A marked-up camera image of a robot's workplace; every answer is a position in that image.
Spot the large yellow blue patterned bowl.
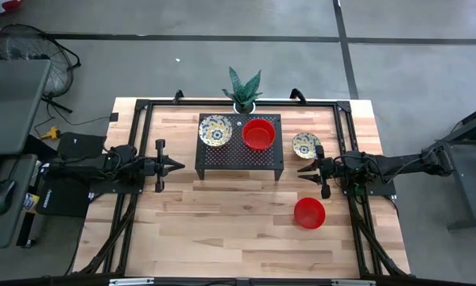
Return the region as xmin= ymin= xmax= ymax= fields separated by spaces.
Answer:
xmin=198 ymin=114 xmax=234 ymax=149

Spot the red plastic bowl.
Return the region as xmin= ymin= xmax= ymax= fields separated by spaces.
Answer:
xmin=241 ymin=118 xmax=277 ymax=152
xmin=293 ymin=197 xmax=327 ymax=230

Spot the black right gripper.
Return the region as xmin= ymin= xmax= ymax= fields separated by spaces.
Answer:
xmin=296 ymin=145 xmax=346 ymax=200

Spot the yellow power plug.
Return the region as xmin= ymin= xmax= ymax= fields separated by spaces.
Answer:
xmin=38 ymin=126 xmax=62 ymax=141

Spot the black perforated metal stand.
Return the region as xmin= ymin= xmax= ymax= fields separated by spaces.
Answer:
xmin=193 ymin=114 xmax=285 ymax=182

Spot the black computer mouse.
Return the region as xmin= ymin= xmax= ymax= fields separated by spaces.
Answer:
xmin=0 ymin=178 xmax=17 ymax=216

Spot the black floor fan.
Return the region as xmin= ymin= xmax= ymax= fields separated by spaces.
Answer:
xmin=0 ymin=22 xmax=82 ymax=114

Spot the black floor cable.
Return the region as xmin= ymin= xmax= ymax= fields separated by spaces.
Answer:
xmin=33 ymin=101 xmax=112 ymax=135

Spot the silver metal bracket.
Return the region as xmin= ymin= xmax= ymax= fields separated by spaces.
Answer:
xmin=331 ymin=279 xmax=377 ymax=286
xmin=108 ymin=277 xmax=156 ymax=286

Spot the grey side desk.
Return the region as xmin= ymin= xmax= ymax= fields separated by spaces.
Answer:
xmin=0 ymin=153 xmax=39 ymax=249

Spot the green plant in white pot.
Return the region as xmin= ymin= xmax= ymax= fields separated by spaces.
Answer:
xmin=221 ymin=66 xmax=264 ymax=115

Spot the black case with white logo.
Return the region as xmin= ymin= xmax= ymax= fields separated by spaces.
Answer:
xmin=35 ymin=185 xmax=92 ymax=218

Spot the black aluminium table frame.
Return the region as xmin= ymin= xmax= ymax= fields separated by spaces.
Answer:
xmin=72 ymin=98 xmax=412 ymax=280

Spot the small yellow blue patterned bowl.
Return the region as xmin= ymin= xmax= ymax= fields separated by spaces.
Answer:
xmin=292 ymin=132 xmax=322 ymax=160

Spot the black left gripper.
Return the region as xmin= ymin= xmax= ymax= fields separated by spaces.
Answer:
xmin=141 ymin=138 xmax=186 ymax=194

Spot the dark grey metal cart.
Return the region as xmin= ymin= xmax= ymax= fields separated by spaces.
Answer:
xmin=435 ymin=101 xmax=476 ymax=231

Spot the yellow white card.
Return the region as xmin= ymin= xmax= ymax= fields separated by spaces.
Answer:
xmin=21 ymin=192 xmax=41 ymax=214

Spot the black flat box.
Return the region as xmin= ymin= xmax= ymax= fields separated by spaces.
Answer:
xmin=56 ymin=132 xmax=107 ymax=160

